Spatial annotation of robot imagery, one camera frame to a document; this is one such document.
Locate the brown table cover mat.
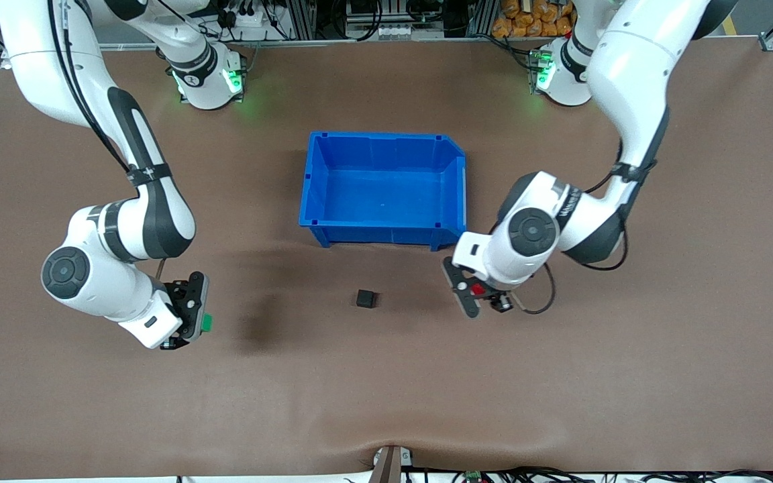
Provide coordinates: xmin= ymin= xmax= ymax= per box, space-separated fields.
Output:
xmin=0 ymin=37 xmax=773 ymax=481

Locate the blue plastic bin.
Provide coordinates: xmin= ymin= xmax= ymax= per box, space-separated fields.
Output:
xmin=298 ymin=131 xmax=469 ymax=252

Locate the metal table clamp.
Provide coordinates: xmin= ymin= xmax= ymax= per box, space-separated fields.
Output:
xmin=372 ymin=444 xmax=415 ymax=483

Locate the orange items bag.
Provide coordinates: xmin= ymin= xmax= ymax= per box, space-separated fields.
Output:
xmin=491 ymin=0 xmax=576 ymax=39

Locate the white terminal block device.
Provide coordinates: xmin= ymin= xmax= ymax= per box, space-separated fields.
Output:
xmin=378 ymin=23 xmax=446 ymax=42

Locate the white power strip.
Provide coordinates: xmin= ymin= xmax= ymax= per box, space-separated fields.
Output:
xmin=215 ymin=3 xmax=277 ymax=30

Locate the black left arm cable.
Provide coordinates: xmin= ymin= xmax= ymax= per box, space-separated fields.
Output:
xmin=491 ymin=107 xmax=660 ymax=315

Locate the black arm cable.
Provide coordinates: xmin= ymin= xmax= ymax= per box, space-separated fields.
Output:
xmin=491 ymin=107 xmax=660 ymax=315
xmin=46 ymin=0 xmax=174 ymax=281

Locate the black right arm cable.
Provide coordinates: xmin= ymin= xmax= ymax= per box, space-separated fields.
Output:
xmin=46 ymin=0 xmax=174 ymax=281

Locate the aluminium table edge rail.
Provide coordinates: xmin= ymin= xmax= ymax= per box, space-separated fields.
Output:
xmin=91 ymin=36 xmax=763 ymax=52

